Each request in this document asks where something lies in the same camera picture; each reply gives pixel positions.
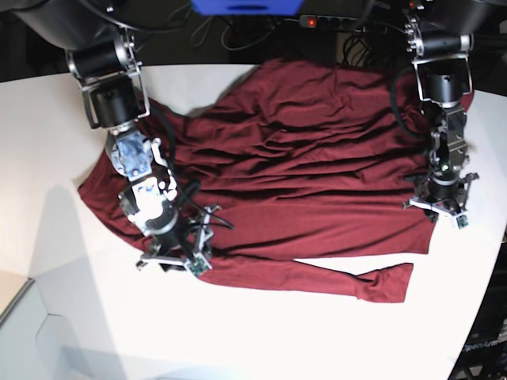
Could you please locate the blue box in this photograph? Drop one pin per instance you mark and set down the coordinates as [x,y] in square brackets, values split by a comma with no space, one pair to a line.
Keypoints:
[246,7]

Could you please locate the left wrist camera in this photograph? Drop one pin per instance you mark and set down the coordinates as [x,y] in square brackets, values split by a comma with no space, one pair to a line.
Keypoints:
[461,220]

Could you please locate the maroon t-shirt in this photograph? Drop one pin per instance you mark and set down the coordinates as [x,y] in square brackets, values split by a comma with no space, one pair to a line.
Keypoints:
[309,161]

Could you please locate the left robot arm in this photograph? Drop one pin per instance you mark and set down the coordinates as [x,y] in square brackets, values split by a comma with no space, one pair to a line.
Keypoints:
[440,37]

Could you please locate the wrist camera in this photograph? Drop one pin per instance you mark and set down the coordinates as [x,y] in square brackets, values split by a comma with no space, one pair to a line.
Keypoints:
[461,220]
[197,264]

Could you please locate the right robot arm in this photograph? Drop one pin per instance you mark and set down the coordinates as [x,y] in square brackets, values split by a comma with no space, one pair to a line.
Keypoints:
[100,51]

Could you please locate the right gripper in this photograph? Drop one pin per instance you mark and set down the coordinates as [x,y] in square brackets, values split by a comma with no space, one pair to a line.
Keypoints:
[174,238]

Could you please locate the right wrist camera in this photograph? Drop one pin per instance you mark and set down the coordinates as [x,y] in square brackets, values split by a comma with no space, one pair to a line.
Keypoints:
[197,264]

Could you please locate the black power strip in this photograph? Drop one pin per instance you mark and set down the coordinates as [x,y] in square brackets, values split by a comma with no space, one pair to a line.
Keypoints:
[336,24]

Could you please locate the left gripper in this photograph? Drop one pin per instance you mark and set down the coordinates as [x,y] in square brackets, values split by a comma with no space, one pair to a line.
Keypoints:
[444,196]

